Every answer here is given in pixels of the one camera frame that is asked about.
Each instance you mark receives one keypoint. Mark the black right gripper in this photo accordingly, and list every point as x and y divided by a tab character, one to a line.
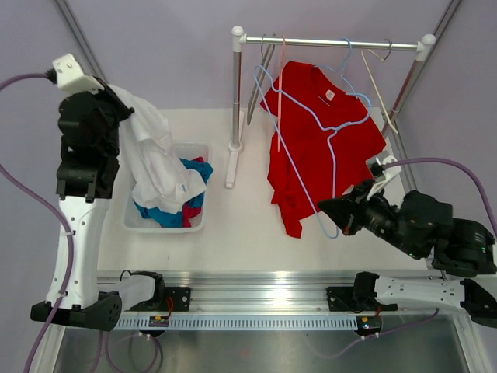
351	206

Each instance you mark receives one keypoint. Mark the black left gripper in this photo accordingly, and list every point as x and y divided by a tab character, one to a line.
109	95

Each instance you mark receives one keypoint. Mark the red t shirt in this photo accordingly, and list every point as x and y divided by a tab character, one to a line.
326	139

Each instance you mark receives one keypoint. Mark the white t shirt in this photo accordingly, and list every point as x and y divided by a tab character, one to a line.
146	144

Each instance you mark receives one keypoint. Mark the blue t shirt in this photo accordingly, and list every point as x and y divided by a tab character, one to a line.
169	220

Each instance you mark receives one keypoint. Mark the magenta t shirt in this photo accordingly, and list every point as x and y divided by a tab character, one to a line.
193	207

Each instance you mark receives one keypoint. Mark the pink hanger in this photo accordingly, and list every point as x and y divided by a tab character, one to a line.
280	94

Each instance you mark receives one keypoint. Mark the grey hanger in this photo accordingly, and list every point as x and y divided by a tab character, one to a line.
260	74

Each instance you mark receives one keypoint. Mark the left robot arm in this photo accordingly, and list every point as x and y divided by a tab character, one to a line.
89	123

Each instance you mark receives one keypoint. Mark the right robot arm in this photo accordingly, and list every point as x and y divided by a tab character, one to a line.
421	228

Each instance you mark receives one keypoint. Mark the clear plastic basket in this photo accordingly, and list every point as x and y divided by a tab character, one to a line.
132	220

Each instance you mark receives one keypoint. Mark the metal clothes rack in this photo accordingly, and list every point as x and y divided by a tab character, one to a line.
239	38

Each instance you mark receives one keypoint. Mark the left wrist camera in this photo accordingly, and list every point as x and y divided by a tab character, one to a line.
67	74

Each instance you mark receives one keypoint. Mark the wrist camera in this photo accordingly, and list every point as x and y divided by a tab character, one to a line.
67	74
384	171

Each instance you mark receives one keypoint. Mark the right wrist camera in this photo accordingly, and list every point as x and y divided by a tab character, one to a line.
384	171

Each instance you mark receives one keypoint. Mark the aluminium mounting rail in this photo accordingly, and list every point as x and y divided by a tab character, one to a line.
255	293

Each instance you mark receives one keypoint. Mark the white slotted cable duct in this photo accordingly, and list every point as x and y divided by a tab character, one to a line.
238	322

